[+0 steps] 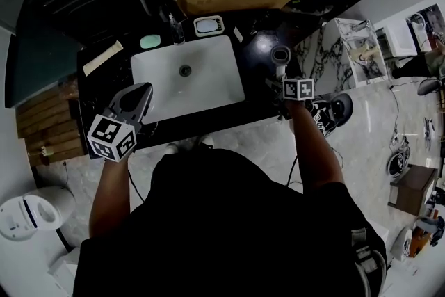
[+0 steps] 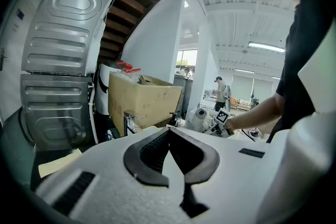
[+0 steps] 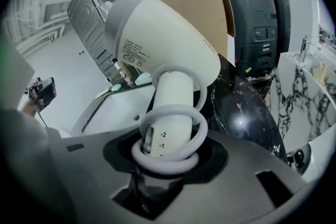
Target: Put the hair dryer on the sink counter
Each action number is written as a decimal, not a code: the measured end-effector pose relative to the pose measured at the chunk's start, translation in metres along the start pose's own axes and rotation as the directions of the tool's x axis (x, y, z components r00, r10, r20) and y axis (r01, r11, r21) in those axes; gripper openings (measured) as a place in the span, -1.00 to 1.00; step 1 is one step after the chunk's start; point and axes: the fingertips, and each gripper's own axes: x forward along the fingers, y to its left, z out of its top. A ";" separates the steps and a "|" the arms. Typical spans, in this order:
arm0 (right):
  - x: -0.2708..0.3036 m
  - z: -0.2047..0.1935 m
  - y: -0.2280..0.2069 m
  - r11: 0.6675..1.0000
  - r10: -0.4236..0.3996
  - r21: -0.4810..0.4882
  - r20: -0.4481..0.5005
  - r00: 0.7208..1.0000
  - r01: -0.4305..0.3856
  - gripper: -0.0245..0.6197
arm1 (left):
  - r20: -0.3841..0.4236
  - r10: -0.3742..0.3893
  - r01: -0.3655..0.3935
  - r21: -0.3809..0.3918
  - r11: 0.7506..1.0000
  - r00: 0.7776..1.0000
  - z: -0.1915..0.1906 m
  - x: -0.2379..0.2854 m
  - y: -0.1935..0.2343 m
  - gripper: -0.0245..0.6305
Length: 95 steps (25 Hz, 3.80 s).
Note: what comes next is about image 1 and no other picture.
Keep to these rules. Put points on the black patterned gadget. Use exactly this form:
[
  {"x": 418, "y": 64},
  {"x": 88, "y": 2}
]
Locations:
[{"x": 321, "y": 118}]

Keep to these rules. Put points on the dark green panel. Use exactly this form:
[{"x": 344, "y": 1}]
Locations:
[{"x": 38, "y": 69}]

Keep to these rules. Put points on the black office chair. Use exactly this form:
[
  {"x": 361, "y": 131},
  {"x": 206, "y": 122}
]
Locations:
[{"x": 429, "y": 87}]

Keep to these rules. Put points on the small white card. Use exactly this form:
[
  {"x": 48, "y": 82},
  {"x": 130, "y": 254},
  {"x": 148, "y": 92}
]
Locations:
[{"x": 238, "y": 34}]

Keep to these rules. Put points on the green soap bar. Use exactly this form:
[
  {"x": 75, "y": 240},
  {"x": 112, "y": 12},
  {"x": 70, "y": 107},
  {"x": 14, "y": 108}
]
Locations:
[{"x": 150, "y": 41}]

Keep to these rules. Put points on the white toilet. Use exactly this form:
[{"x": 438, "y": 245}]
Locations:
[{"x": 34, "y": 212}]

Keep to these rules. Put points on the marble pattern cabinet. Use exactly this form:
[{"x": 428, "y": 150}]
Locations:
[{"x": 323, "y": 52}]

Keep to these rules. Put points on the white box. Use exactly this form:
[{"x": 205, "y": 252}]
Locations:
[{"x": 66, "y": 271}]

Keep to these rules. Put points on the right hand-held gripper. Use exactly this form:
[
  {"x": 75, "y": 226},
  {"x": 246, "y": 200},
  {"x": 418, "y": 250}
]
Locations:
[{"x": 298, "y": 89}]

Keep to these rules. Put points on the person's white shoe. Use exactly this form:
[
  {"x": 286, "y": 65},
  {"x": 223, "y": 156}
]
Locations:
[
  {"x": 206, "y": 140},
  {"x": 172, "y": 148}
]

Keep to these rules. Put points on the person's left white shoe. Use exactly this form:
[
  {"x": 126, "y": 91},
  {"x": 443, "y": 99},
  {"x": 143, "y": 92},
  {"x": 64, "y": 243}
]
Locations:
[{"x": 172, "y": 148}]

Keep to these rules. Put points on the black vanity counter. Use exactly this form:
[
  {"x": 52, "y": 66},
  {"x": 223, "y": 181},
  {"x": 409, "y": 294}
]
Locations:
[{"x": 253, "y": 52}]

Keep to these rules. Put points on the person's right white shoe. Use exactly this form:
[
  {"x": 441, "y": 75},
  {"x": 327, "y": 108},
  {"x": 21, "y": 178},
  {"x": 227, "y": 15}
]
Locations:
[{"x": 206, "y": 140}]

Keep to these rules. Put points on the person's left forearm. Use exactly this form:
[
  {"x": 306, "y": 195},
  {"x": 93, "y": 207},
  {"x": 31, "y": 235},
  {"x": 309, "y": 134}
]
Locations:
[{"x": 107, "y": 198}]

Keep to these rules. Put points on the black round device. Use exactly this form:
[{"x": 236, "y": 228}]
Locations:
[{"x": 340, "y": 109}]

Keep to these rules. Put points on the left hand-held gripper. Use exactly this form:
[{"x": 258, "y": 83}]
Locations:
[{"x": 111, "y": 137}]

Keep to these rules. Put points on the person's black shirt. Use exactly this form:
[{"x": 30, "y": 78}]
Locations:
[{"x": 226, "y": 226}]

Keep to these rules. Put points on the black faucet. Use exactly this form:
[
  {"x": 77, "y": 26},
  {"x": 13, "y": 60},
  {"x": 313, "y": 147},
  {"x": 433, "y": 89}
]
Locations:
[{"x": 176, "y": 29}]

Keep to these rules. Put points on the brown wooden stool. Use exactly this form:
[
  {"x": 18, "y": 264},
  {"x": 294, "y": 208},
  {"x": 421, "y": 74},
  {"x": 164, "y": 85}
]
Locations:
[{"x": 413, "y": 188}]

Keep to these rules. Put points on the stack of wooden planks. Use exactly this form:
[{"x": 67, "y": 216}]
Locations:
[{"x": 48, "y": 128}]

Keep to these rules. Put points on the beige flat strip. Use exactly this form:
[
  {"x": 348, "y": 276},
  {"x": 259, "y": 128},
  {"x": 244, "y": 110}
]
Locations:
[{"x": 102, "y": 58}]

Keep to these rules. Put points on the white rectangular sink basin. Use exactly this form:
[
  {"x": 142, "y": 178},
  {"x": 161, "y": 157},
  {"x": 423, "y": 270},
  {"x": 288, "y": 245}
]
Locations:
[{"x": 208, "y": 80}]

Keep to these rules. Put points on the person's right forearm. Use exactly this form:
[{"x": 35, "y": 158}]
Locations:
[{"x": 316, "y": 156}]

